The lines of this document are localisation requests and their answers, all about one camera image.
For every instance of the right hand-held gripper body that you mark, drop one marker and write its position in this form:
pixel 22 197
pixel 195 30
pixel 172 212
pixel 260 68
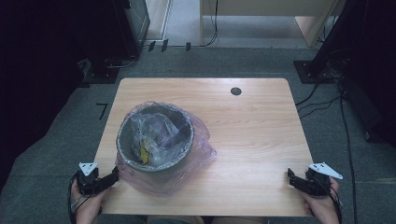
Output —
pixel 320 182

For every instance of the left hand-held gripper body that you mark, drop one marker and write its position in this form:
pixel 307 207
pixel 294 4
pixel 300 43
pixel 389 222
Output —
pixel 88 180

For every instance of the grey round trash bin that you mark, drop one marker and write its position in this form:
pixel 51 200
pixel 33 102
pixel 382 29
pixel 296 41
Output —
pixel 124 146

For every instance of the translucent purple plastic bag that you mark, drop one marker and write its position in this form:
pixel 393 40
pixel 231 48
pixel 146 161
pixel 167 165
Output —
pixel 199 146

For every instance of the person's left hand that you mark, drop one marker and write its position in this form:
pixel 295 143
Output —
pixel 88 207

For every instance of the person's right hand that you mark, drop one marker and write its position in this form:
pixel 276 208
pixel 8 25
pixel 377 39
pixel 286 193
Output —
pixel 322 208

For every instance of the yellow scrap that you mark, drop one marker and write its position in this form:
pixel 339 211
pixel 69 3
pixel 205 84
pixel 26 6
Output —
pixel 144 155

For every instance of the person's legs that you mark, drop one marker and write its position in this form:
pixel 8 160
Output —
pixel 205 220

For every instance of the dark round table grommet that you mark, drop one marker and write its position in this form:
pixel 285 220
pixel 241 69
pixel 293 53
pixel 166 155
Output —
pixel 236 91

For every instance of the black curtain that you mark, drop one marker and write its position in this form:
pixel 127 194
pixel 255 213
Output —
pixel 373 62
pixel 40 77

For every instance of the black cabinet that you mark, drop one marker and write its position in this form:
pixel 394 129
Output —
pixel 130 25

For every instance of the light wooden desk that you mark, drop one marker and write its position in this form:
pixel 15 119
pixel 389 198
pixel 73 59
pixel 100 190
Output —
pixel 267 7

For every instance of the black stand base plate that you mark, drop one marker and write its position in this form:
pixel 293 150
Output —
pixel 101 76
pixel 306 73

